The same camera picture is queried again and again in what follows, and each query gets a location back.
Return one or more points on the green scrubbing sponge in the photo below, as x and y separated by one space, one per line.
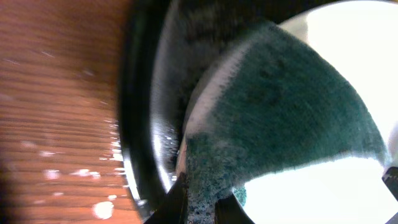
273 112

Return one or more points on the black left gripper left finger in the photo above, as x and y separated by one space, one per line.
173 209

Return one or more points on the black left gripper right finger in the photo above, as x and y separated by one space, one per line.
229 210

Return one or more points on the round black serving tray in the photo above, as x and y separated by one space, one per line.
219 91

